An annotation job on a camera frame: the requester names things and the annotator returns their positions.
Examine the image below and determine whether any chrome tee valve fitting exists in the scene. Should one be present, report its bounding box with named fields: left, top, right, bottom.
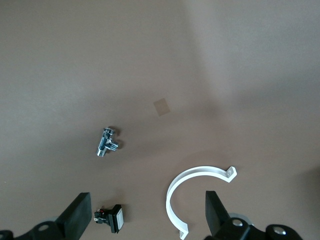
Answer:
left=96, top=126, right=121, bottom=158

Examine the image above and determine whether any white semicircular pipe clamp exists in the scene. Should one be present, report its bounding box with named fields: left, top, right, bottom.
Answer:
left=165, top=165, right=238, bottom=240

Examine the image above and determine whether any black square push button switch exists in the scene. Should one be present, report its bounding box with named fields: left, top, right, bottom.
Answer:
left=93, top=203, right=125, bottom=235

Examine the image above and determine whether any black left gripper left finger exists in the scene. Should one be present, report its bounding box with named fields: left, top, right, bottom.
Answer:
left=0, top=191, right=93, bottom=240

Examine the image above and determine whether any brown tape patch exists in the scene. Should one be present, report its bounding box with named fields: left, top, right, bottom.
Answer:
left=152, top=97, right=172, bottom=117

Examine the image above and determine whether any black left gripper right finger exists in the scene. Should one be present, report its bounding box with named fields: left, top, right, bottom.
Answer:
left=204, top=190, right=305, bottom=240

